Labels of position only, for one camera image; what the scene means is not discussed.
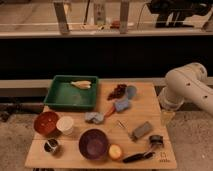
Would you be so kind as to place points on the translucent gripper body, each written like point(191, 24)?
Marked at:
point(166, 116)

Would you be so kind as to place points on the dark red grape bunch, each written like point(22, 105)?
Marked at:
point(118, 92)

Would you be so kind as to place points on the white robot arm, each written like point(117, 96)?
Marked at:
point(185, 83)

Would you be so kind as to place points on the blue grey cup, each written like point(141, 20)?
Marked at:
point(130, 91)

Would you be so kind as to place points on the white paper cup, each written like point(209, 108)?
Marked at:
point(65, 124)

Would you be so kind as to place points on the grey rectangular block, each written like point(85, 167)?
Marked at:
point(141, 131)

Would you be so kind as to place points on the small dark round container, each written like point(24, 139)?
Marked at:
point(156, 141)

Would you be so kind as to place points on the yellow red apple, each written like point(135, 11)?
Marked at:
point(115, 152)

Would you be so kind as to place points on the grey crumpled cloth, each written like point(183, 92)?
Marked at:
point(94, 117)

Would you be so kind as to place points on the purple bowl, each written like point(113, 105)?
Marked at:
point(93, 144)

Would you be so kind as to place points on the yellow banana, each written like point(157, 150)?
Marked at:
point(81, 84)

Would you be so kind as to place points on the green plastic tray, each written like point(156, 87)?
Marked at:
point(62, 95)

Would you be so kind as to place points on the red bowl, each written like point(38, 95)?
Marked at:
point(45, 123)

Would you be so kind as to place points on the black handled tool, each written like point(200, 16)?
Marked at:
point(138, 156)

